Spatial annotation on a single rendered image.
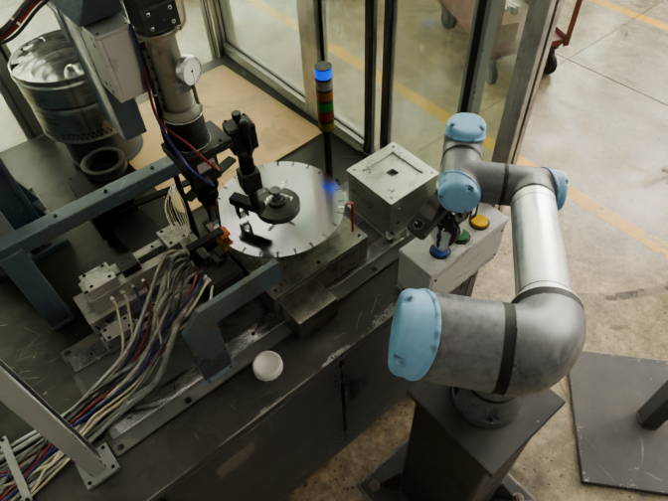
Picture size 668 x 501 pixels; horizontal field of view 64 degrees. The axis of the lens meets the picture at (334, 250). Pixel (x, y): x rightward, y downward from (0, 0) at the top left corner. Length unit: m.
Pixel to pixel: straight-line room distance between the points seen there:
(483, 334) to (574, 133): 2.67
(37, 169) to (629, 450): 2.19
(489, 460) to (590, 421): 0.99
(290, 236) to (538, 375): 0.75
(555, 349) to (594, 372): 1.60
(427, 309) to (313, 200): 0.73
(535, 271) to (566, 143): 2.42
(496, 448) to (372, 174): 0.75
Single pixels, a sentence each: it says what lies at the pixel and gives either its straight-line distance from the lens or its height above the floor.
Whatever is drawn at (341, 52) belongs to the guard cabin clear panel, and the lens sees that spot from 1.69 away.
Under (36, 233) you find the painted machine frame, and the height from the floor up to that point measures 1.04.
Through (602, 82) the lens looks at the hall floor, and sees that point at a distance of 3.75.
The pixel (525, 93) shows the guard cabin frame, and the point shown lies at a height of 1.23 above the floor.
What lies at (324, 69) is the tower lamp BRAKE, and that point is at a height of 1.16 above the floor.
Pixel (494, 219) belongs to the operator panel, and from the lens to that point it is 1.41.
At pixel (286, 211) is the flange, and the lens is 1.31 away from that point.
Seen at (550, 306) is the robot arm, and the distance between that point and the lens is 0.72.
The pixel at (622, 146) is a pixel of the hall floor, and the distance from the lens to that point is 3.28.
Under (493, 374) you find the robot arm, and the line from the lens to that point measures 0.68.
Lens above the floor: 1.90
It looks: 50 degrees down
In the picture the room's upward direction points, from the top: 3 degrees counter-clockwise
